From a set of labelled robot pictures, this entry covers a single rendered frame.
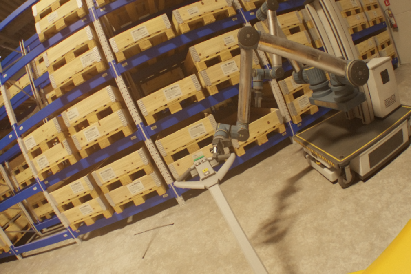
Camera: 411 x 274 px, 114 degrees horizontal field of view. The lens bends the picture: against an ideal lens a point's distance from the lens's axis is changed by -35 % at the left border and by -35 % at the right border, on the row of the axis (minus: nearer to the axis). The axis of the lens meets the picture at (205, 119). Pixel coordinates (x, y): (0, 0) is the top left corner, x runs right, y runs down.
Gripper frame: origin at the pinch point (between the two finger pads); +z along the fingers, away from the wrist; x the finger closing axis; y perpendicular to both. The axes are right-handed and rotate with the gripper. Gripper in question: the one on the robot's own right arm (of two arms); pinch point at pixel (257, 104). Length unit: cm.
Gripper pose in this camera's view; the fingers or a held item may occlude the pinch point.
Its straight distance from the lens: 223.8
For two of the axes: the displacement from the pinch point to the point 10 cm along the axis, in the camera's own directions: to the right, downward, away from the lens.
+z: 0.0, 9.9, 1.2
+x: 0.1, -1.2, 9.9
